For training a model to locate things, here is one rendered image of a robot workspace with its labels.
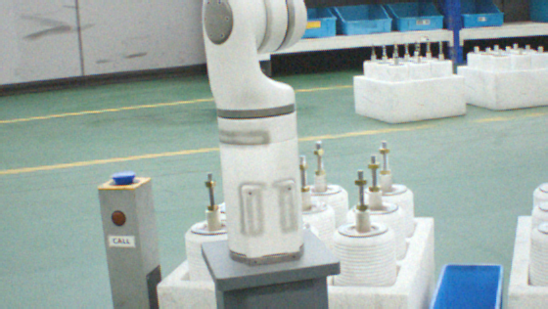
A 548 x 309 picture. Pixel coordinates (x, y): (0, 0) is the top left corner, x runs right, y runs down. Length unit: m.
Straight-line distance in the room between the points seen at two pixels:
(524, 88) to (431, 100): 0.51
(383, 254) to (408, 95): 2.49
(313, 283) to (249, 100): 0.23
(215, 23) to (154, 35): 5.53
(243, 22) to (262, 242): 0.25
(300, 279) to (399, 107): 2.74
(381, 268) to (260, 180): 0.34
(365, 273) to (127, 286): 0.42
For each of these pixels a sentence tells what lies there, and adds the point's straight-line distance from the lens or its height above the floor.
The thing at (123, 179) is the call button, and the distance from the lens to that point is 1.37.
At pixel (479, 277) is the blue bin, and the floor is 0.10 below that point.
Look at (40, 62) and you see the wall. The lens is 6.47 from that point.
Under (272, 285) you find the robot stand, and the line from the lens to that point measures 0.94.
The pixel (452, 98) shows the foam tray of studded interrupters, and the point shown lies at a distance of 3.78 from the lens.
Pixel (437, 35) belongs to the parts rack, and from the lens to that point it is 6.21.
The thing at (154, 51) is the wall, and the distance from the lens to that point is 6.46.
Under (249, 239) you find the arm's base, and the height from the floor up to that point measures 0.33.
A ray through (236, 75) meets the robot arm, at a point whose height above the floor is 0.52.
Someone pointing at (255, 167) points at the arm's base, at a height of 0.42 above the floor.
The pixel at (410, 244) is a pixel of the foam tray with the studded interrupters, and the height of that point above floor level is 0.18.
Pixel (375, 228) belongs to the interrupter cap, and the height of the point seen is 0.25.
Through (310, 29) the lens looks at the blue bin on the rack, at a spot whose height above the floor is 0.32.
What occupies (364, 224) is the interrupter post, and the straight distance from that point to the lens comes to 1.22.
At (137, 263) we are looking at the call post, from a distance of 1.38.
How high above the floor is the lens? 0.61
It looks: 11 degrees down
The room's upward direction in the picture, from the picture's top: 4 degrees counter-clockwise
